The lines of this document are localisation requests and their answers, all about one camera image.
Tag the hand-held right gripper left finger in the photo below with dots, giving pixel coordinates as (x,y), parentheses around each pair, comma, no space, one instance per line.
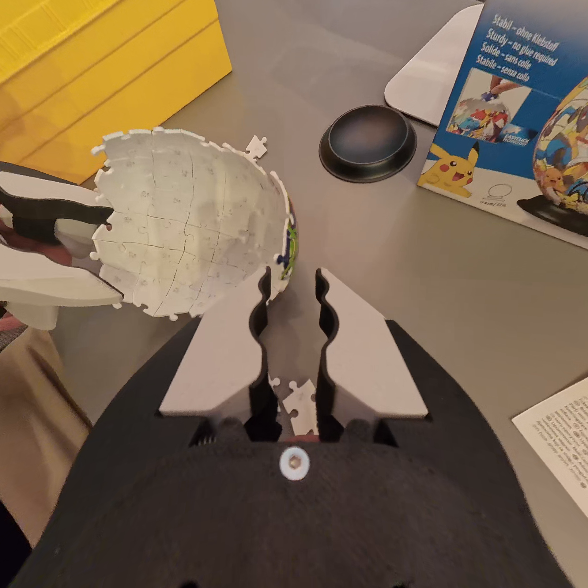
(220,363)

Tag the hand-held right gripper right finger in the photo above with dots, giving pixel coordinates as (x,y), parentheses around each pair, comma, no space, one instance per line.
(367,367)

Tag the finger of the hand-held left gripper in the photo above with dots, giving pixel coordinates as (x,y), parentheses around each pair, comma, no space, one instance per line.
(46,280)
(46,188)

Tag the partly built puzzle ball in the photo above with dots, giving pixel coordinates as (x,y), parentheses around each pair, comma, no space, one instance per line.
(183,220)

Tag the joined white puzzle piece pair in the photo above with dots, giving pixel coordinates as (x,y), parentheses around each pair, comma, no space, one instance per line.
(256,146)

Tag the black round puzzle stand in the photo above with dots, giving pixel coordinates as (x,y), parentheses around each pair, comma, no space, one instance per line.
(367,142)

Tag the blue puzzle box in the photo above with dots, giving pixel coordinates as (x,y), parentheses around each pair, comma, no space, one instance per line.
(505,138)

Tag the yellow plastic bin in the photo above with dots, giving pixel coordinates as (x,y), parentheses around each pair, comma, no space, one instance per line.
(92,69)

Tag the person's beige trousers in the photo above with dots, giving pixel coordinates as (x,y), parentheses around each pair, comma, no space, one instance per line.
(36,413)

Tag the white instruction sheet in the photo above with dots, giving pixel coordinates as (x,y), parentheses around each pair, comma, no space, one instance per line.
(560,441)

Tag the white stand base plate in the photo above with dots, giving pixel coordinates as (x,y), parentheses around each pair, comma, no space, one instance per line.
(427,69)

